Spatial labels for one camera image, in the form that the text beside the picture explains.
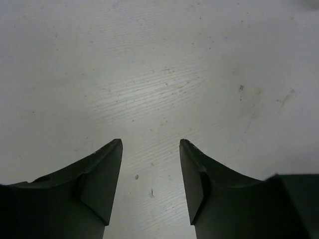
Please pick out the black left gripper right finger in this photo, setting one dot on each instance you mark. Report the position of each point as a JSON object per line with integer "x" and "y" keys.
{"x": 225, "y": 204}

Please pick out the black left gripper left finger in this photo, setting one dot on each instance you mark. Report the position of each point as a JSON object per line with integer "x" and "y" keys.
{"x": 74, "y": 202}

